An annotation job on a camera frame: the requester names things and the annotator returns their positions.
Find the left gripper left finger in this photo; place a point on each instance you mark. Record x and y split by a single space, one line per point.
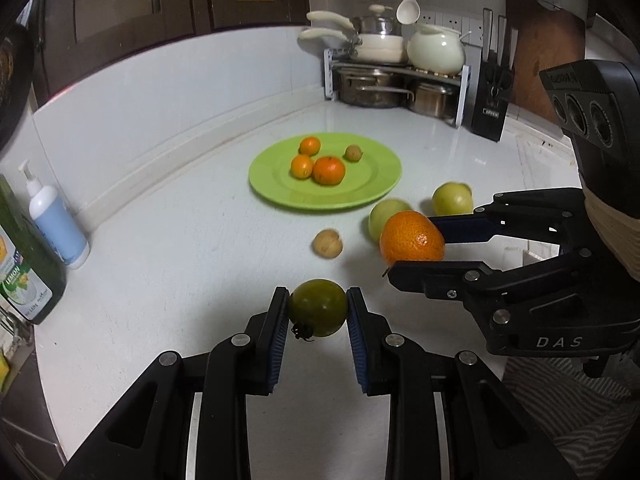
245 364

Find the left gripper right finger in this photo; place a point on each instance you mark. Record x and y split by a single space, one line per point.
392 365

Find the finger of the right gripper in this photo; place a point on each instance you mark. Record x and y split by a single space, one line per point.
442 280
460 227

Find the green apple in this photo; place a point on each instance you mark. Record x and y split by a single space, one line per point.
453 198
381 213

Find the rough-skinned orange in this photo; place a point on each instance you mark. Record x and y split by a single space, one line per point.
410 236

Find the dark green tomato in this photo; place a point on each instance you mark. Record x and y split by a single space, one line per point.
317 309

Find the large orange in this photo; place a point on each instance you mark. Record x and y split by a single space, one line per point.
302 167

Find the small orange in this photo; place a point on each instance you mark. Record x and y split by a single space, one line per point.
309 146

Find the brown walnut on counter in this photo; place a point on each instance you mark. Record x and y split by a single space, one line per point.
327 244

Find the small steel pot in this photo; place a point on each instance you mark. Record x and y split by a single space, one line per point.
433 100

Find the small brown walnut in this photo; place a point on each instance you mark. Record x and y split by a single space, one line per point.
353 153

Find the black knife block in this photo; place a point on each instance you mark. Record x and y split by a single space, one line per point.
496 77

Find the white metal pot rack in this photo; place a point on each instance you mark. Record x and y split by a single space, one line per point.
460 84

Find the mandarin on plate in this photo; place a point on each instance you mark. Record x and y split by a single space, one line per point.
329 171

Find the steel pot under rack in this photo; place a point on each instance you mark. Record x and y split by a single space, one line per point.
371 88

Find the white ceramic pot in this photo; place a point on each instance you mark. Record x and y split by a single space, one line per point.
436 49

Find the lime green plate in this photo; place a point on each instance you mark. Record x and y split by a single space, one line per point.
365 181

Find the wooden cutting board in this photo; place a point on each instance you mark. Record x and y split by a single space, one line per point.
547 37

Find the cream saucepan lower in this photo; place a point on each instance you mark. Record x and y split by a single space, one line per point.
366 48

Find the cream saucepan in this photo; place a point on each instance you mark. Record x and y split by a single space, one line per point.
343 22
366 48

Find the white plastic ladle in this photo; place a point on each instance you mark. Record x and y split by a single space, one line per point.
408 12

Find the steel pot with lid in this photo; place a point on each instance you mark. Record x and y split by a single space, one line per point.
379 21

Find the green dish soap bottle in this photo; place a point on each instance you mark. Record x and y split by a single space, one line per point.
33 278

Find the yellow sponge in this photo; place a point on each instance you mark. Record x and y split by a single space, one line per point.
5 368

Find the white blue pump bottle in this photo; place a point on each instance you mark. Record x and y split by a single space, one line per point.
54 221

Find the cream saucepan upper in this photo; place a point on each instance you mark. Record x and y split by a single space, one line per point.
343 22

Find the dark wooden window frame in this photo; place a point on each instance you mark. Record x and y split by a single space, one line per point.
76 38

